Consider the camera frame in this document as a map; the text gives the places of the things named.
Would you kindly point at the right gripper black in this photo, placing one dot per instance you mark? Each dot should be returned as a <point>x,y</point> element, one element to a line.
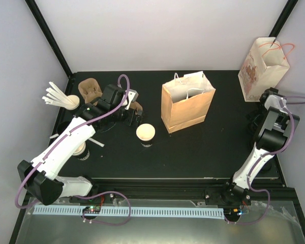
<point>251,115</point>

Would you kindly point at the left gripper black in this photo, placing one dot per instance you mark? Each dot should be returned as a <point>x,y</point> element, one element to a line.
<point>129,121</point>

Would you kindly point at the brown paper bag white handles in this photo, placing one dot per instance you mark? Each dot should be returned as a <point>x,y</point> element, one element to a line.
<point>185,101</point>

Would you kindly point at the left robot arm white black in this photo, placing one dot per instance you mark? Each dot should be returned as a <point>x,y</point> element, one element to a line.
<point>40,177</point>

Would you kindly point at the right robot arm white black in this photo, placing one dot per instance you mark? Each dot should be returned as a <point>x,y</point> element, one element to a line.
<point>273,136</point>

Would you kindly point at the white wrapped straw on table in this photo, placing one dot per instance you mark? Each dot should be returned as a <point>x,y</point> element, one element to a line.
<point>90,139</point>

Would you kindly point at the stacked brown pulp cup carriers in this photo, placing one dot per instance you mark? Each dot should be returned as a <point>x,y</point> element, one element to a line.
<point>89,90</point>

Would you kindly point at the white printed paper bag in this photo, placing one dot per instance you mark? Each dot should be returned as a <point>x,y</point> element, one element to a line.
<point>264,67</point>

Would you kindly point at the paper cup holding stirrers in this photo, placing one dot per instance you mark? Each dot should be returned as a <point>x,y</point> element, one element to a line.
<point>73,103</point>

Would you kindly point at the black paper cup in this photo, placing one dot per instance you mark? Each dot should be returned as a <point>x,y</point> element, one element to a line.
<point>62,126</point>

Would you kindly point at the bundle of white wrapped straws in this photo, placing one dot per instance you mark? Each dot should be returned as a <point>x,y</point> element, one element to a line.
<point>55,96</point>

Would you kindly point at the small green circuit board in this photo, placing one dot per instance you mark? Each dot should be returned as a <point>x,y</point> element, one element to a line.
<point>91,209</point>

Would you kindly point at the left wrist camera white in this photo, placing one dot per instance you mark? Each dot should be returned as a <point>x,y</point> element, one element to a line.
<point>132,96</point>

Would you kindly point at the black aluminium frame rail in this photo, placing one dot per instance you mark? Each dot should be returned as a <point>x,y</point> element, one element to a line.
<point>213,193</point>

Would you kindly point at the light blue cable duct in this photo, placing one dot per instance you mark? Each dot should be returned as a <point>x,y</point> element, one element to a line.
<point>152,212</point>

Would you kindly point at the right black corner post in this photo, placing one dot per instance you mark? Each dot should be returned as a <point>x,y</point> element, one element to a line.
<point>283,17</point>

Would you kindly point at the black corner post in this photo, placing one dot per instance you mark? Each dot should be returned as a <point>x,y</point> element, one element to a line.
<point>283,17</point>
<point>33,7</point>

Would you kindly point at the left black corner post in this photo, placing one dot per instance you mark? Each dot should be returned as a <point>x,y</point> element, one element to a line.
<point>33,7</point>

